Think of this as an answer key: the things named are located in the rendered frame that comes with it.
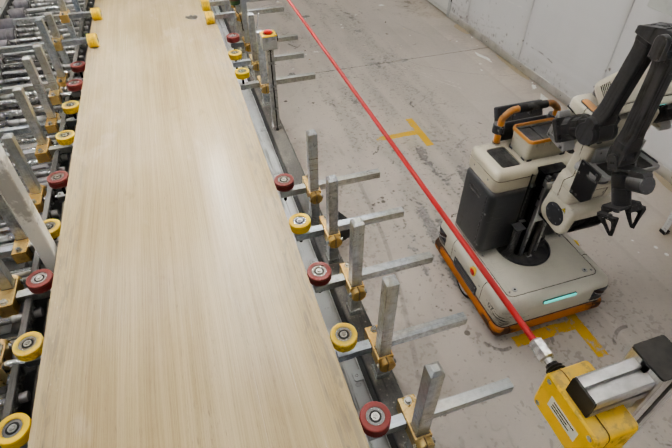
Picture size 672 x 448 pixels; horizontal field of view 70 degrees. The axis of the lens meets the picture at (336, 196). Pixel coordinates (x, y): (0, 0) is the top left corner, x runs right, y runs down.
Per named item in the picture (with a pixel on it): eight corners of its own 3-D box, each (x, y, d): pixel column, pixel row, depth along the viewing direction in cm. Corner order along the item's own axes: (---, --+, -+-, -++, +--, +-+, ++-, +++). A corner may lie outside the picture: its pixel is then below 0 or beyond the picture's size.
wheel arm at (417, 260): (428, 257, 175) (429, 249, 172) (432, 264, 173) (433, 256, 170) (312, 287, 165) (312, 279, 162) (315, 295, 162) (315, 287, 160)
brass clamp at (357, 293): (354, 269, 171) (354, 259, 168) (367, 299, 161) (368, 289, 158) (337, 273, 170) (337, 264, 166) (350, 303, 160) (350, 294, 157)
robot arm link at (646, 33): (668, 7, 133) (639, 11, 131) (706, 33, 125) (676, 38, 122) (595, 130, 167) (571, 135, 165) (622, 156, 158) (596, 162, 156)
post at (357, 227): (356, 311, 175) (361, 214, 144) (359, 319, 173) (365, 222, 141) (347, 313, 174) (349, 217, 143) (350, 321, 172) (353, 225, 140)
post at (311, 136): (317, 220, 211) (314, 127, 180) (320, 225, 209) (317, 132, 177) (310, 222, 210) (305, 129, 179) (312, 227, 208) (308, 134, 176)
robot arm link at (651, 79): (687, 26, 130) (654, 31, 127) (706, 34, 125) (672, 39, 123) (625, 156, 158) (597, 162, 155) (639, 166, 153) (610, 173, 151)
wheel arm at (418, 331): (460, 317, 159) (463, 310, 156) (466, 326, 156) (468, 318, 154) (335, 354, 149) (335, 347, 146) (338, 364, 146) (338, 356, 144)
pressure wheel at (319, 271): (317, 305, 161) (316, 283, 153) (303, 290, 165) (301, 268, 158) (336, 293, 164) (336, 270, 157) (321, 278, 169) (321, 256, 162)
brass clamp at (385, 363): (380, 332, 155) (381, 323, 152) (396, 369, 145) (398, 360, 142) (362, 337, 154) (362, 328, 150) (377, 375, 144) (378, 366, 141)
